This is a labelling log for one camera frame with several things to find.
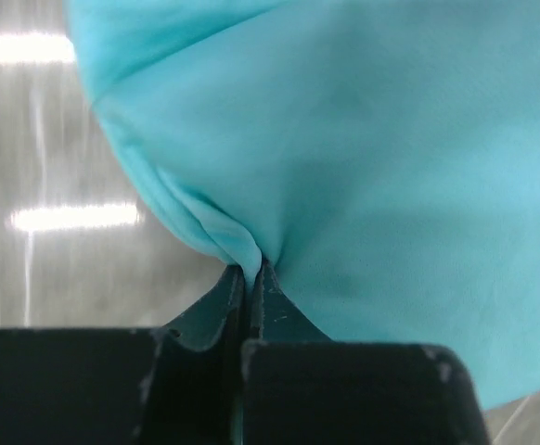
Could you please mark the teal t shirt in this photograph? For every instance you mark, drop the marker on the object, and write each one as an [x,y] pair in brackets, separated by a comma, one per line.
[383,155]

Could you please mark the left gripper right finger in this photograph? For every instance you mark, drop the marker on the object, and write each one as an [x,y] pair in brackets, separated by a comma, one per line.
[301,387]

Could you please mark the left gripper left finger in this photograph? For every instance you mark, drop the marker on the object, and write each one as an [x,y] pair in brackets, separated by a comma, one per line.
[164,384]

